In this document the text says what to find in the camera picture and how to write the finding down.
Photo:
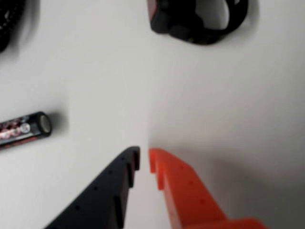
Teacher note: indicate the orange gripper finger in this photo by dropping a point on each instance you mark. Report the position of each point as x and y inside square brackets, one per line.
[190, 202]

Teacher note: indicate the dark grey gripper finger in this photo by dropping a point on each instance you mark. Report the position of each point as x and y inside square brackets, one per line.
[100, 200]

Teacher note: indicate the black battery with red print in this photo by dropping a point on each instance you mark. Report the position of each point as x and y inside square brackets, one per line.
[21, 131]

